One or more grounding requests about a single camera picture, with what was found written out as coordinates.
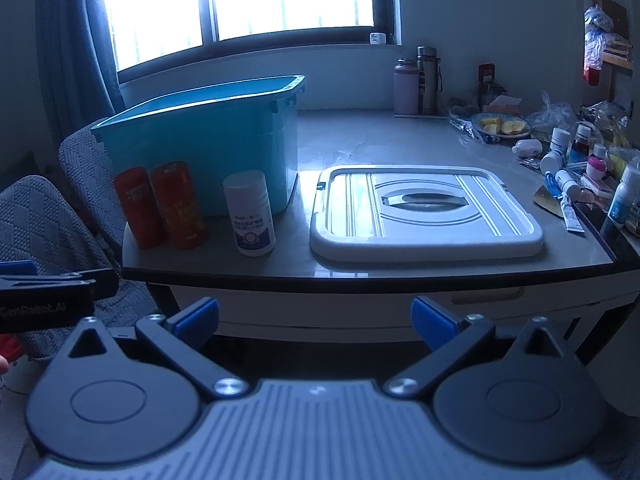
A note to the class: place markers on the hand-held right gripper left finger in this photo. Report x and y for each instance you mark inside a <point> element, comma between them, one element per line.
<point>195,322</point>

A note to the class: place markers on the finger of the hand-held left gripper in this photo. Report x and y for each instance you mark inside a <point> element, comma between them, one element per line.
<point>100,280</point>
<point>17,267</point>

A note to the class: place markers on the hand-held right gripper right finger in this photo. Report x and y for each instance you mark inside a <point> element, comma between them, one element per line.
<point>432,325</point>

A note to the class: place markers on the orange bottle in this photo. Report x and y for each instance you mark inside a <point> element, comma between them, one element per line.
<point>136,210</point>
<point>181,210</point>

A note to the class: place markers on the white bottle blue label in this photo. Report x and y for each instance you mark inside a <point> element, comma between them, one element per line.
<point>250,210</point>

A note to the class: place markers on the white storage bin lid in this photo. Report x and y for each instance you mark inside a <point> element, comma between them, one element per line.
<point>350,220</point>

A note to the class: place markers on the blue plastic storage bin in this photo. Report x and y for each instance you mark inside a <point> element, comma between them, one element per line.
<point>200,150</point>

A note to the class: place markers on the grey desktop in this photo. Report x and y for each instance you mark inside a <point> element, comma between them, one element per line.
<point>400,135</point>

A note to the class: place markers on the person's left hand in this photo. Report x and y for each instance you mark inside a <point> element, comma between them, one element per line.
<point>3,365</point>

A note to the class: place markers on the grey knitted chair cover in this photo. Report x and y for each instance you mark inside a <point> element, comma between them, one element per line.
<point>45,240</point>

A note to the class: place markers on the gold foil packet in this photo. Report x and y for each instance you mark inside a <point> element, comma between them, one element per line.
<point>547,201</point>

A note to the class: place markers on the blue white tube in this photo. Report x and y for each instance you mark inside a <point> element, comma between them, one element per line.
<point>570,212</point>

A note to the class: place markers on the small white lying bottle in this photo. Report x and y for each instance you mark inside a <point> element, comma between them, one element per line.
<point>527,148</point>

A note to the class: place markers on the long plastic wrapped packet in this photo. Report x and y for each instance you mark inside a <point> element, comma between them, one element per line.
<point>462,126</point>

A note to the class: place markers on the apple slice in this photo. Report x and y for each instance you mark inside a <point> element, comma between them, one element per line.
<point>512,127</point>
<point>489,125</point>

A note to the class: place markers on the white medicine bottle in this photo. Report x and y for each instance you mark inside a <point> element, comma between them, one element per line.
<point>560,141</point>

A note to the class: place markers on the pink capped small bottle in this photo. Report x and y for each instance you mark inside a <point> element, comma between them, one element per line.
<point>596,164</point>

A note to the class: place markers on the brown carton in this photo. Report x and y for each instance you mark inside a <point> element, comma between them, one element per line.
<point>502,105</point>

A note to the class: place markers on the white blue spray bottle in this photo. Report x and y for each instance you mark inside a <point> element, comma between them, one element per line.
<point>624,195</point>

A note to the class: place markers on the brown syrup bottle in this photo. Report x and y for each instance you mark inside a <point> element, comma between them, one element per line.
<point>581,144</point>

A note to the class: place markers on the pink thermos flask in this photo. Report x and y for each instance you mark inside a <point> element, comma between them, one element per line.
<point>406,87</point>

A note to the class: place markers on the dark curtain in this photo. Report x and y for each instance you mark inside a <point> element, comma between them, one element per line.
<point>75,35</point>

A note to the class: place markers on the clear plastic bag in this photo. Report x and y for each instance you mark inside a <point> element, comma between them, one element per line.
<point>552,115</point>

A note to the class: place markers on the window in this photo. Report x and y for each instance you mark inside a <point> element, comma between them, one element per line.
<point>205,10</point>

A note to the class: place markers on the small white sill device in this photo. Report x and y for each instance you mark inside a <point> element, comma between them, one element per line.
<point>377,38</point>

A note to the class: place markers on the hanging plastic bag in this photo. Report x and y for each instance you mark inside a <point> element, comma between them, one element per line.
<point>597,35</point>

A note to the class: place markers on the red wall object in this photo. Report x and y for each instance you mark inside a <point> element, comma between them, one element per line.
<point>486,73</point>

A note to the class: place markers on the wooden wall shelf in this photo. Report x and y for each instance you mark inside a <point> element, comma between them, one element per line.
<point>617,50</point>

